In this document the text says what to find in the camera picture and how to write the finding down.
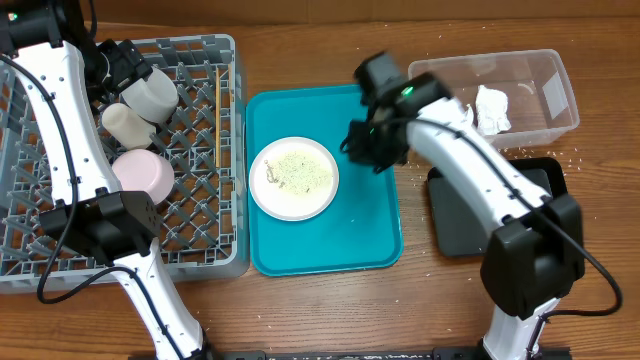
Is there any grey bowl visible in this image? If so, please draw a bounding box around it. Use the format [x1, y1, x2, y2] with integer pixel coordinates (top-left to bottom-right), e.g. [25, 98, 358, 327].
[121, 67, 179, 123]

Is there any white paper cup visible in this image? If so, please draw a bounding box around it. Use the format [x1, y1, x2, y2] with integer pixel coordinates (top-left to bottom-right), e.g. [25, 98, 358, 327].
[101, 103, 156, 150]

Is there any large white plate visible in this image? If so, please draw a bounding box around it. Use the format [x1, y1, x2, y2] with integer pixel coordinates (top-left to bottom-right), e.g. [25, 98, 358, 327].
[248, 137, 340, 222]

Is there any small white plate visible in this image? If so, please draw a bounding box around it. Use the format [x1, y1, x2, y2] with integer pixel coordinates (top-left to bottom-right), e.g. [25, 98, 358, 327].
[112, 149, 175, 205]

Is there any wooden chopstick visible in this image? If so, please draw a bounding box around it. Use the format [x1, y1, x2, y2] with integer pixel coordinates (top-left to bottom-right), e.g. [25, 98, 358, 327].
[227, 63, 235, 114]
[214, 67, 221, 169]

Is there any white paper napkin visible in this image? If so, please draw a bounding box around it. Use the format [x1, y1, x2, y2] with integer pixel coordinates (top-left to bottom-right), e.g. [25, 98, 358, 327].
[475, 85, 512, 136]

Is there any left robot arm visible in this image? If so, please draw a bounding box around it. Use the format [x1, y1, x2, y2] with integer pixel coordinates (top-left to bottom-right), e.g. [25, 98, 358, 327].
[1, 0, 220, 359]

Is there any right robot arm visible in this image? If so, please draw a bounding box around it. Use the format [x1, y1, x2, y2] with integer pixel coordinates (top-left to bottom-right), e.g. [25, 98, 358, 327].
[340, 69, 584, 359]

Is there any teal plastic serving tray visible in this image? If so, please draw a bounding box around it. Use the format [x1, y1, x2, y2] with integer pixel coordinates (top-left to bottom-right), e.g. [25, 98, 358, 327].
[245, 85, 404, 277]

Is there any black plastic tray bin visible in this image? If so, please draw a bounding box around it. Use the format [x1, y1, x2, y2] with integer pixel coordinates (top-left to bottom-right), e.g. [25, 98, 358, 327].
[426, 157, 567, 257]

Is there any clear plastic container bin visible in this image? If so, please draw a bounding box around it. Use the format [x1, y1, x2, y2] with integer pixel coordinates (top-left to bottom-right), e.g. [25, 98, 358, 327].
[408, 49, 580, 148]

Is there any grey plastic dish rack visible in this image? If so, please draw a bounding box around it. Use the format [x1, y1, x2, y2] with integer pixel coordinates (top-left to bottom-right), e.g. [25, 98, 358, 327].
[1, 34, 249, 294]

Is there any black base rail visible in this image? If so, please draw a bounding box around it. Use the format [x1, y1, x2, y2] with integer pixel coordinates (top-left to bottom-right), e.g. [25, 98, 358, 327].
[128, 345, 572, 360]

